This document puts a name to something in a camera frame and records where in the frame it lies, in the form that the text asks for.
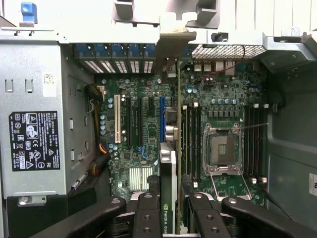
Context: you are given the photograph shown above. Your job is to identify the silver finned heatsink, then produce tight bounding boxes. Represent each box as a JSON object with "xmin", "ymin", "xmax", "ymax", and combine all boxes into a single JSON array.
[{"xmin": 128, "ymin": 166, "xmax": 154, "ymax": 191}]

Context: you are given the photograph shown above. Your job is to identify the CPU socket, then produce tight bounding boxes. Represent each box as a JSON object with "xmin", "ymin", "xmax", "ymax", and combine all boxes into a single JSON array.
[{"xmin": 203, "ymin": 121, "xmax": 242, "ymax": 172}]

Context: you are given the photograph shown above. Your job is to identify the black RAM slot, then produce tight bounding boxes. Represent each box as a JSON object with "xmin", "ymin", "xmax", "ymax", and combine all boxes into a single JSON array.
[
  {"xmin": 187, "ymin": 104, "xmax": 193, "ymax": 185},
  {"xmin": 244, "ymin": 105, "xmax": 250, "ymax": 178},
  {"xmin": 192, "ymin": 103, "xmax": 199, "ymax": 186},
  {"xmin": 260, "ymin": 104, "xmax": 267, "ymax": 183},
  {"xmin": 249, "ymin": 104, "xmax": 256, "ymax": 183},
  {"xmin": 198, "ymin": 106, "xmax": 203, "ymax": 181},
  {"xmin": 255, "ymin": 105, "xmax": 262, "ymax": 178}
]

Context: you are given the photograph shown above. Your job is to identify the long black expansion slot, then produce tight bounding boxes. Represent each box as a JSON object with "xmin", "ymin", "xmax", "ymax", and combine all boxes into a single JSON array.
[
  {"xmin": 137, "ymin": 96, "xmax": 144, "ymax": 147},
  {"xmin": 125, "ymin": 96, "xmax": 132, "ymax": 147}
]

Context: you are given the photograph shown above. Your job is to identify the blue expansion slot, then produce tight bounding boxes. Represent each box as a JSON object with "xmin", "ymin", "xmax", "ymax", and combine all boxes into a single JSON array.
[{"xmin": 159, "ymin": 96, "xmax": 166, "ymax": 142}]

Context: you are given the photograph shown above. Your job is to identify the white expansion slot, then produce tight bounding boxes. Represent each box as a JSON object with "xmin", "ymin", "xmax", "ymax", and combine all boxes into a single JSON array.
[{"xmin": 114, "ymin": 94, "xmax": 121, "ymax": 144}]

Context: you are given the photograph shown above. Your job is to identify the thin metal locking lever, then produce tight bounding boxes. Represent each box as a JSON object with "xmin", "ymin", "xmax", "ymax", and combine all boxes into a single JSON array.
[{"xmin": 239, "ymin": 122, "xmax": 269, "ymax": 130}]

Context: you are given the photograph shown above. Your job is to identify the black PC case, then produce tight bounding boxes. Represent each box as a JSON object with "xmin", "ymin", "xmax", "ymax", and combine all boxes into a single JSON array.
[{"xmin": 0, "ymin": 14, "xmax": 317, "ymax": 238}]

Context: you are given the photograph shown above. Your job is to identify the black plastic shroud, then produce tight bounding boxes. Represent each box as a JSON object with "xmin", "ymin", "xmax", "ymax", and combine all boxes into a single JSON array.
[{"xmin": 6, "ymin": 185, "xmax": 97, "ymax": 238}]

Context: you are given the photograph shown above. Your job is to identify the green motherboard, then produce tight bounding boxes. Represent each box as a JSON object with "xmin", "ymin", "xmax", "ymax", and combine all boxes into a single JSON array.
[{"xmin": 95, "ymin": 59, "xmax": 269, "ymax": 206}]

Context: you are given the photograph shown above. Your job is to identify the silver port housing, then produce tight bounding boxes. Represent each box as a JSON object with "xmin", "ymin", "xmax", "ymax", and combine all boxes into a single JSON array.
[{"xmin": 214, "ymin": 60, "xmax": 225, "ymax": 74}]

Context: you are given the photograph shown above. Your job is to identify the vented metal slot cover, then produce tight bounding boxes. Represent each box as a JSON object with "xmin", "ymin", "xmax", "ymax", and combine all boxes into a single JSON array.
[
  {"xmin": 114, "ymin": 59, "xmax": 129, "ymax": 74},
  {"xmin": 99, "ymin": 59, "xmax": 116, "ymax": 74},
  {"xmin": 128, "ymin": 59, "xmax": 141, "ymax": 74},
  {"xmin": 143, "ymin": 59, "xmax": 155, "ymax": 74},
  {"xmin": 83, "ymin": 59, "xmax": 105, "ymax": 74}
]

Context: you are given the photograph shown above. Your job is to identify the silver ethernet port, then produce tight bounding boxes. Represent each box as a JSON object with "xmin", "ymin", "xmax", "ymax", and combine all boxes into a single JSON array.
[{"xmin": 224, "ymin": 60, "xmax": 235, "ymax": 75}]

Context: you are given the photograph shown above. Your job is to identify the blue card retainer clip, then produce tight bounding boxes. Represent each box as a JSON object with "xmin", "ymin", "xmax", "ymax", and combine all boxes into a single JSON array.
[
  {"xmin": 74, "ymin": 44, "xmax": 94, "ymax": 59},
  {"xmin": 94, "ymin": 44, "xmax": 111, "ymax": 59},
  {"xmin": 111, "ymin": 44, "xmax": 128, "ymax": 59},
  {"xmin": 144, "ymin": 44, "xmax": 157, "ymax": 59},
  {"xmin": 128, "ymin": 44, "xmax": 144, "ymax": 59}
]

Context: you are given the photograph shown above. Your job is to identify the grey power supply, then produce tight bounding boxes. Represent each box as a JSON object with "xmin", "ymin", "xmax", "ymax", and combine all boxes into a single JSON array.
[{"xmin": 0, "ymin": 32, "xmax": 97, "ymax": 199}]

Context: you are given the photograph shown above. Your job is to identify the black plastic knob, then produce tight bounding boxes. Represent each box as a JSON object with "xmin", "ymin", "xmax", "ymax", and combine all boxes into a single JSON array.
[{"xmin": 211, "ymin": 31, "xmax": 229, "ymax": 42}]

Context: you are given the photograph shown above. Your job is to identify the blue case latch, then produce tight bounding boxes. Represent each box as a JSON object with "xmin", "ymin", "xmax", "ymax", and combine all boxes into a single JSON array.
[{"xmin": 20, "ymin": 1, "xmax": 38, "ymax": 25}]

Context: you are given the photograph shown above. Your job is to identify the black looped wire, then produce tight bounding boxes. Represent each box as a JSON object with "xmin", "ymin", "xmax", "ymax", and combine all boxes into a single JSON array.
[{"xmin": 259, "ymin": 180, "xmax": 294, "ymax": 220}]

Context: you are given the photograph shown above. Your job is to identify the braided power wire bundle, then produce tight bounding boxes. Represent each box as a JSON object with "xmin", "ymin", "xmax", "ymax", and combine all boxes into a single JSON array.
[{"xmin": 85, "ymin": 84, "xmax": 112, "ymax": 177}]

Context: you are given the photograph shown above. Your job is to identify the red black twisted wire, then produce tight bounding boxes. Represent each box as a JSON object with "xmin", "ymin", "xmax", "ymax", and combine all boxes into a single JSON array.
[{"xmin": 200, "ymin": 45, "xmax": 246, "ymax": 80}]

